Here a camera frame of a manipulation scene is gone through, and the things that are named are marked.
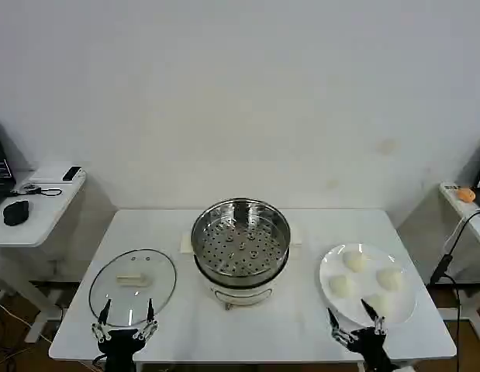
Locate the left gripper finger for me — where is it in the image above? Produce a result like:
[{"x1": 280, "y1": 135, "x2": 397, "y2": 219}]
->
[
  {"x1": 91, "y1": 298, "x2": 112, "y2": 343},
  {"x1": 133, "y1": 298, "x2": 160, "y2": 341}
]

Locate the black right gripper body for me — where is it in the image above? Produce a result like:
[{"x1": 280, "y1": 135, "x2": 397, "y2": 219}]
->
[{"x1": 347, "y1": 327, "x2": 392, "y2": 372}]

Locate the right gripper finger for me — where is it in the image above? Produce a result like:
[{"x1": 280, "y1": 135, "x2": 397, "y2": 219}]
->
[
  {"x1": 361, "y1": 298, "x2": 388, "y2": 336},
  {"x1": 326, "y1": 308, "x2": 359, "y2": 348}
]

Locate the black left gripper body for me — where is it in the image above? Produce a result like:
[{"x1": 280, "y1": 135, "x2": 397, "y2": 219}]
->
[{"x1": 96, "y1": 328, "x2": 144, "y2": 372}]

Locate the white steamed bun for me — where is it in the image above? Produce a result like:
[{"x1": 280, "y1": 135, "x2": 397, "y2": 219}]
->
[
  {"x1": 361, "y1": 294, "x2": 392, "y2": 317},
  {"x1": 375, "y1": 267, "x2": 404, "y2": 291},
  {"x1": 342, "y1": 250, "x2": 368, "y2": 274},
  {"x1": 328, "y1": 274, "x2": 356, "y2": 298}
]

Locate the white round plate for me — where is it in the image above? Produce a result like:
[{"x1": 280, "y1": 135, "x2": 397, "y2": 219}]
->
[{"x1": 319, "y1": 243, "x2": 418, "y2": 326}]

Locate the white electric cooker pot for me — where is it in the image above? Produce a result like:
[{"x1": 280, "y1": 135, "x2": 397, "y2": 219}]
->
[{"x1": 179, "y1": 225, "x2": 305, "y2": 311}]

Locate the steel perforated steamer basket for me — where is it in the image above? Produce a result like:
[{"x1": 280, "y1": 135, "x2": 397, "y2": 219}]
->
[{"x1": 191, "y1": 197, "x2": 292, "y2": 277}]

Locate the white side desk with monitor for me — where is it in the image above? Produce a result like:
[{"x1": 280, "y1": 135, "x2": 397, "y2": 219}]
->
[{"x1": 0, "y1": 168, "x2": 88, "y2": 344}]

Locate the black computer mouse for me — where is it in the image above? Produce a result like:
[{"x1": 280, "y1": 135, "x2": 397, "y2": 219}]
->
[{"x1": 2, "y1": 199, "x2": 31, "y2": 227}]

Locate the white side desk with orange object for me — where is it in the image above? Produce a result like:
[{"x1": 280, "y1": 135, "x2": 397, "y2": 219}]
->
[{"x1": 439, "y1": 181, "x2": 480, "y2": 342}]

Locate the flat white box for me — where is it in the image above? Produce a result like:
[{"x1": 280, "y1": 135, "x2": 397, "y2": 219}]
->
[{"x1": 29, "y1": 166, "x2": 85, "y2": 183}]

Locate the glass lid with cream handle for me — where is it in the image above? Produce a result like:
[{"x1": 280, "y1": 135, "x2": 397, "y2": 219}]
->
[{"x1": 88, "y1": 248, "x2": 178, "y2": 328}]

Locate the black cable with adapter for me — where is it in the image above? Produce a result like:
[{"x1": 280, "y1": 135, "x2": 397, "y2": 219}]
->
[{"x1": 427, "y1": 208, "x2": 480, "y2": 322}]

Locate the white floor cable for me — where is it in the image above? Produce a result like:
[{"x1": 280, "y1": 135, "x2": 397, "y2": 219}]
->
[{"x1": 0, "y1": 298, "x2": 35, "y2": 329}]

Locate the white desk cable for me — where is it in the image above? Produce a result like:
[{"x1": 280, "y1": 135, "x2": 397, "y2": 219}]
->
[{"x1": 447, "y1": 215, "x2": 468, "y2": 249}]

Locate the black looped cable with plug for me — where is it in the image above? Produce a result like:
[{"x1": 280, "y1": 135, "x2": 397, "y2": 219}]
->
[{"x1": 10, "y1": 181, "x2": 64, "y2": 197}]

